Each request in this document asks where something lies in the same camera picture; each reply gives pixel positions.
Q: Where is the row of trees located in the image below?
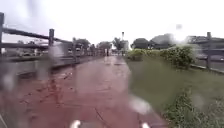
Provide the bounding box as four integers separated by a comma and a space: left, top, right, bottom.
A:
71, 33, 176, 53

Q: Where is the grass verge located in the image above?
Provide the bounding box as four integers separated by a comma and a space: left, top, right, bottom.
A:
124, 56, 224, 128

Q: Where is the low building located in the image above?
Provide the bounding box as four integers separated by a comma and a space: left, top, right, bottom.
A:
185, 34, 224, 48

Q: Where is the street lamp pole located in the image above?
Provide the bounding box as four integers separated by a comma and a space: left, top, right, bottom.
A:
120, 31, 126, 56

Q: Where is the dark wooden rail fence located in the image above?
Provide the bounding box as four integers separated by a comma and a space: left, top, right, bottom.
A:
0, 11, 108, 79
191, 31, 224, 74

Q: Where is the row of green bushes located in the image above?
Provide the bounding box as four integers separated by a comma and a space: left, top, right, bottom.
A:
125, 44, 196, 70

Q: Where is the robot's own part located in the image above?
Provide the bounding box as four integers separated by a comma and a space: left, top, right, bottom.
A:
140, 122, 151, 128
69, 119, 82, 128

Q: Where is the red brick path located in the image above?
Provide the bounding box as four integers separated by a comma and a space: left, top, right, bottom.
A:
0, 54, 169, 128

